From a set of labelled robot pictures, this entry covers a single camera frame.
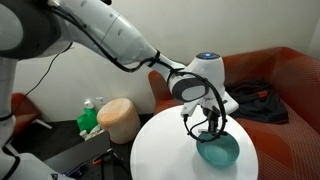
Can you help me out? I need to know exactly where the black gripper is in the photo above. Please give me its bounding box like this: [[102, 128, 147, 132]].
[[202, 107, 220, 134]]

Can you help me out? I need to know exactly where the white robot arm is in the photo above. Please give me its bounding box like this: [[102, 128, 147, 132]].
[[0, 0, 238, 137]]

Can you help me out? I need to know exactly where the teal bowl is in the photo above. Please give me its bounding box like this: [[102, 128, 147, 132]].
[[196, 133, 240, 167]]

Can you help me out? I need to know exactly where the black jacket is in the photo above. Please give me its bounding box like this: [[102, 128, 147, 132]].
[[226, 79, 289, 123]]

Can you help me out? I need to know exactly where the white round table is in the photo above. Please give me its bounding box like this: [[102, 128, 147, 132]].
[[130, 106, 258, 180]]

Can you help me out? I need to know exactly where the orange striped sofa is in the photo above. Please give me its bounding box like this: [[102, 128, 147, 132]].
[[148, 46, 320, 180]]

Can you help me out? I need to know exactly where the tan cylindrical ottoman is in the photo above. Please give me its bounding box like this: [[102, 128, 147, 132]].
[[97, 98, 141, 144]]

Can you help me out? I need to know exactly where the black perforated mounting board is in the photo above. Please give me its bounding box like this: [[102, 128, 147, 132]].
[[64, 151, 116, 180]]

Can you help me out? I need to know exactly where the left orange black clamp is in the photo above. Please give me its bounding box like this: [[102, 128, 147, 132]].
[[92, 149, 113, 165]]

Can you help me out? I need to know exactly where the green spray bottle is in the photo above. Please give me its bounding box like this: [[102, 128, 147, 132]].
[[77, 99, 98, 133]]

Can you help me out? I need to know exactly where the black base platform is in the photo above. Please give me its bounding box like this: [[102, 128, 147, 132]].
[[45, 132, 114, 180]]

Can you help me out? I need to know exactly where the orange chair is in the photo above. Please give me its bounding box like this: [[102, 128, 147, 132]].
[[11, 93, 51, 135]]

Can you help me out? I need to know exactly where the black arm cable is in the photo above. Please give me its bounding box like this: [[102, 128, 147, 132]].
[[46, 3, 229, 144]]

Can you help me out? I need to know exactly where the white wall outlet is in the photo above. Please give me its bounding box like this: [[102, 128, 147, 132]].
[[96, 97, 105, 106]]

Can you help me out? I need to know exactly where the black wall cable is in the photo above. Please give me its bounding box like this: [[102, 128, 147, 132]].
[[13, 41, 74, 114]]

